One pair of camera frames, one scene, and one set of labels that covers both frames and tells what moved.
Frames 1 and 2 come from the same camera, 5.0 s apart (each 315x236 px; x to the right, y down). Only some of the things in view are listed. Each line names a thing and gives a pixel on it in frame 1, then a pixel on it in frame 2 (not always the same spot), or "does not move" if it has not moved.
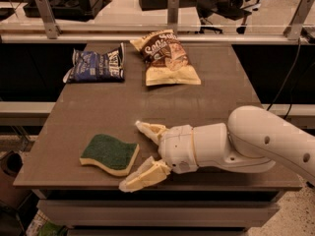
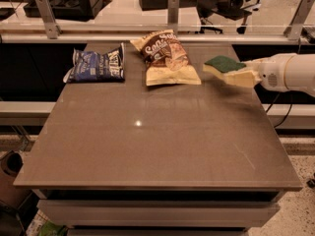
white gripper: x=178 y=147 -> x=271 y=73
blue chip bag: x=89 y=67 does not move
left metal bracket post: x=43 y=4 does not move
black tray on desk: x=82 y=6 does not move
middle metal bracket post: x=173 y=12 does not move
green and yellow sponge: x=107 y=151 -> x=222 y=64
